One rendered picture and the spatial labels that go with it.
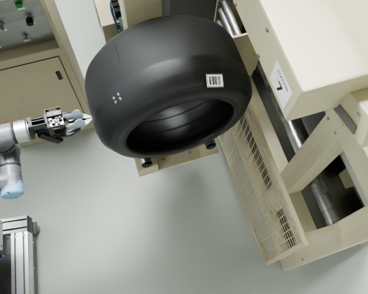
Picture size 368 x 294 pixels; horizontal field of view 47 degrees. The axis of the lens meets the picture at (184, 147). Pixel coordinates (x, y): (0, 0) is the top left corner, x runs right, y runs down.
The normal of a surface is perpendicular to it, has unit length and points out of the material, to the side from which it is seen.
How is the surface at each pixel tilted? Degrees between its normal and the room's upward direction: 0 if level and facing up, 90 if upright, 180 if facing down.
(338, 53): 0
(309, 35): 0
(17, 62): 90
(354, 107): 90
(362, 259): 0
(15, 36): 90
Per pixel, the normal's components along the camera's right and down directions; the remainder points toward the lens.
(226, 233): 0.02, -0.37
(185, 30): 0.25, -0.42
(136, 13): 0.30, 0.89
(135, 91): -0.33, 0.04
